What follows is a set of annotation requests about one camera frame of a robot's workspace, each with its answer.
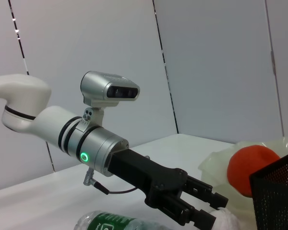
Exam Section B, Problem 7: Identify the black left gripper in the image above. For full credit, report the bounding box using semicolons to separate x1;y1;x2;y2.
108;149;229;228

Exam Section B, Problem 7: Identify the white paper ball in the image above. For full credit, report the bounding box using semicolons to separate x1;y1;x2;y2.
210;206;242;230

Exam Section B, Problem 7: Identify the red plush fruit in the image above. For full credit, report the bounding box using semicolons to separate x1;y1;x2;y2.
227;145;281;198

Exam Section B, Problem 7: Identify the clear green-label water bottle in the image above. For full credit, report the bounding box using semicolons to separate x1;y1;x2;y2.
73;210;173;230

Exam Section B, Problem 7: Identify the pale green glass fruit plate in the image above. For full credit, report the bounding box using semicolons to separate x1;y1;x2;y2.
198;136;288;230

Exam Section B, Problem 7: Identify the black mesh pen holder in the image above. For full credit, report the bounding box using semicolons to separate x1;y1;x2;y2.
249;151;288;230

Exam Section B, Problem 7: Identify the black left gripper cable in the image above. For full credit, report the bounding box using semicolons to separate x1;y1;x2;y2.
83;167;139;195

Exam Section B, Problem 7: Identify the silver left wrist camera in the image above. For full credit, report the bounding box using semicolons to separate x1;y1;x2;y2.
80;70;141;127

